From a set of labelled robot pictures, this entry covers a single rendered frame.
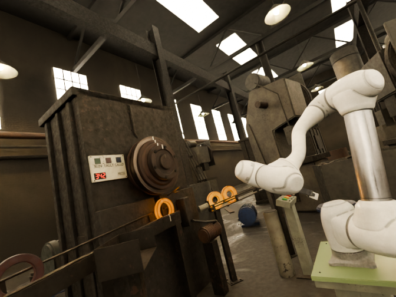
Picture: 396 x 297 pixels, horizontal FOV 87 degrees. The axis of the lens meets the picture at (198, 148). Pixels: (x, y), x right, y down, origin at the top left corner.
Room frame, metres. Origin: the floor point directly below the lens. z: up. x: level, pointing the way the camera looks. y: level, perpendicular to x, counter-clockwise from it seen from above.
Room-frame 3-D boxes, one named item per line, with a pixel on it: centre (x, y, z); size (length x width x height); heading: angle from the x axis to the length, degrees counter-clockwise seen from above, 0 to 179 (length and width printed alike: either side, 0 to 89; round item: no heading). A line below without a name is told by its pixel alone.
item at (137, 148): (1.67, 0.37, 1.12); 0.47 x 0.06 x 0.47; 145
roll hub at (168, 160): (1.62, 0.29, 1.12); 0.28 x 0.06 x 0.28; 145
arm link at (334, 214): (1.08, -0.59, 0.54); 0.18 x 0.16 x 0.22; 13
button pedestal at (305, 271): (1.81, -0.63, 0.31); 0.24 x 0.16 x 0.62; 145
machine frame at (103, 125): (1.92, 0.72, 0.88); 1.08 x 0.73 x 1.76; 145
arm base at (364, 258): (1.10, -0.61, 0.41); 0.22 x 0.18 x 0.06; 141
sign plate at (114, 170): (1.45, 0.65, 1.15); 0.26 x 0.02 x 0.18; 145
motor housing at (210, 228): (1.87, 0.07, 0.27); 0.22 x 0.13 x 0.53; 145
